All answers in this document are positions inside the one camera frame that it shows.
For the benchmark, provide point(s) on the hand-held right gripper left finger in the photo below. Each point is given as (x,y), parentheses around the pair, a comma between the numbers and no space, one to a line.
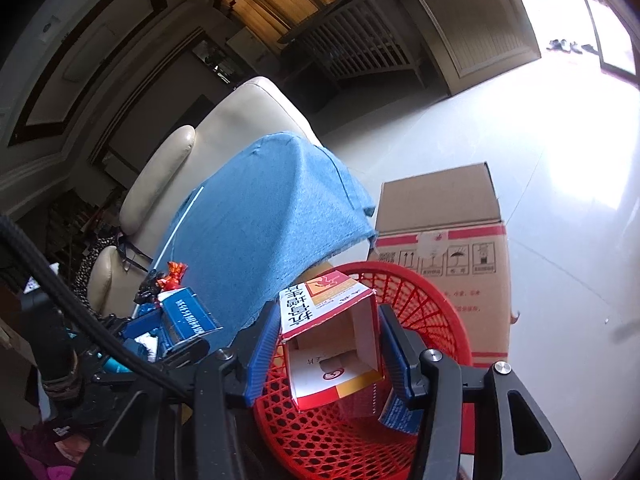
(262,355)

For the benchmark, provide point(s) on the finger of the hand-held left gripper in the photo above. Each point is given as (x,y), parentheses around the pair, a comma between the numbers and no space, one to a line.
(142,324)
(185,350)

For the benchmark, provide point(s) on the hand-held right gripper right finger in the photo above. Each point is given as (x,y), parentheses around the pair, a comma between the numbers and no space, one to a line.
(395,357)

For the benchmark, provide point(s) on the blue small box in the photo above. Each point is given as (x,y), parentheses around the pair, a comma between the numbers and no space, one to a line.
(192,317)

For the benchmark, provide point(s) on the blue printed plastic bag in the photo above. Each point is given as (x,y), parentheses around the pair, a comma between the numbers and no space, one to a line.
(400,412)

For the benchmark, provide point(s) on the red wrapper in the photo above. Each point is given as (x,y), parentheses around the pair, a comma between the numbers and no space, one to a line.
(175,272)

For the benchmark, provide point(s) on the white red carton box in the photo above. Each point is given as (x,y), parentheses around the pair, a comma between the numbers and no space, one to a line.
(320,305)

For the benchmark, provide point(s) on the red plastic basket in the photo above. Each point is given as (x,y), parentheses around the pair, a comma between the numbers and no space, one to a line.
(325,440)

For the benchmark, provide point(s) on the black crumpled wrapper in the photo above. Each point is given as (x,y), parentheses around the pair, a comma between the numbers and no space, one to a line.
(150,285)

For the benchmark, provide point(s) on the teal cylindrical object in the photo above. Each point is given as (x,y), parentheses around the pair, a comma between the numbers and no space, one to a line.
(112,364)

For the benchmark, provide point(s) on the black eyeglasses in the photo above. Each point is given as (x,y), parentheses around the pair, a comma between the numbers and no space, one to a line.
(131,252)

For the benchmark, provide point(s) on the black floral cloth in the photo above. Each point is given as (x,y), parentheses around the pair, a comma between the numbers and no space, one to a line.
(95,265)

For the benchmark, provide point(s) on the pink cloth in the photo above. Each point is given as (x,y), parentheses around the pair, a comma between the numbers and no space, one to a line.
(50,465)

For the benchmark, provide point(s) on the blue tablecloth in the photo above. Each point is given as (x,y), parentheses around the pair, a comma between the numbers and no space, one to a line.
(260,220)

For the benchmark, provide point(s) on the brown cardboard sheet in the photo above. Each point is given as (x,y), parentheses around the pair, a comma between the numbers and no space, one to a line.
(440,205)

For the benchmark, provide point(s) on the cream leather sofa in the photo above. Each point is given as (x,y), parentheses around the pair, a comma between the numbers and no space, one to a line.
(250,105)

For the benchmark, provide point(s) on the dark wooden shelf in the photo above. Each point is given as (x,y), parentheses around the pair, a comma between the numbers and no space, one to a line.
(212,60)

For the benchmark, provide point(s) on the white cabinet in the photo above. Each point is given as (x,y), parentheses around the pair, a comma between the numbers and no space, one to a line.
(250,47)

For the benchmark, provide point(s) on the white baby crib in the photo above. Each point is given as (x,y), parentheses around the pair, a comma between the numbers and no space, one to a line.
(350,45)

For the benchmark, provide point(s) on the brown wooden door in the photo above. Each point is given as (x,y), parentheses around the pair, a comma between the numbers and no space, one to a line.
(475,25)

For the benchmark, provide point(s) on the dark shoe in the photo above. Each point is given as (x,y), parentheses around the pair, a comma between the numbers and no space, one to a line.
(574,47)
(555,45)

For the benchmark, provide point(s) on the black slipper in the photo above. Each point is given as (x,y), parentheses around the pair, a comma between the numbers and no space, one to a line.
(588,49)

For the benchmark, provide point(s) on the glass door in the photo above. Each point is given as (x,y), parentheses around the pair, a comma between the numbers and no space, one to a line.
(612,25)

